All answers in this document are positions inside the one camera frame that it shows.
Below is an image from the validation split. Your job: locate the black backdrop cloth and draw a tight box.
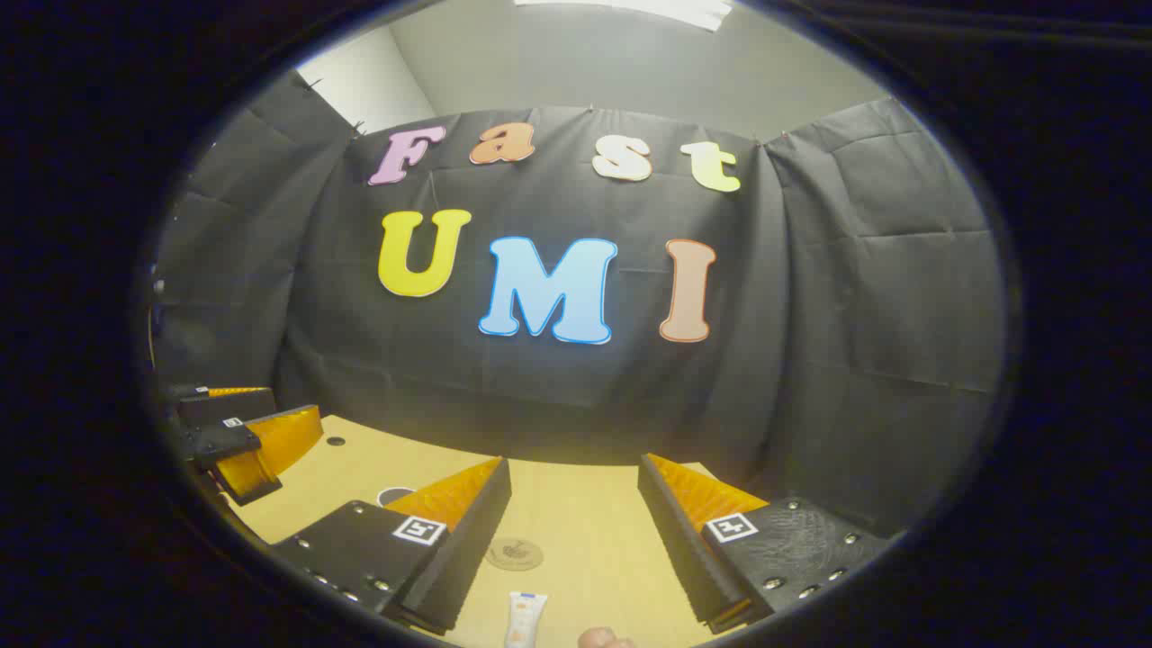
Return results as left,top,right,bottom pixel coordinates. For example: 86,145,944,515
148,72,1007,541

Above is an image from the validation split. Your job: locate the white toothpaste tube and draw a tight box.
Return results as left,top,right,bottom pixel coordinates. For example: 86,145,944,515
506,591,549,648

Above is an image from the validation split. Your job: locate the round cork coaster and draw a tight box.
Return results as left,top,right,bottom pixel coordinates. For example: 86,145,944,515
484,537,545,572

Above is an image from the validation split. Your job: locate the white ceiling light panel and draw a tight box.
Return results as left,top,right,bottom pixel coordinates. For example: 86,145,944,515
513,0,734,32

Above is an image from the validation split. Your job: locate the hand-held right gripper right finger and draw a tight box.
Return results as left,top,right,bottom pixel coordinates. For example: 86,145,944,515
637,453,894,635

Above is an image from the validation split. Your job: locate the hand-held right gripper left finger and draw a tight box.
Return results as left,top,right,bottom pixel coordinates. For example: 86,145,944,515
270,456,513,636

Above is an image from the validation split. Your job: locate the light wooden desktop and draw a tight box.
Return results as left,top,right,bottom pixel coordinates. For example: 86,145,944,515
220,414,748,648

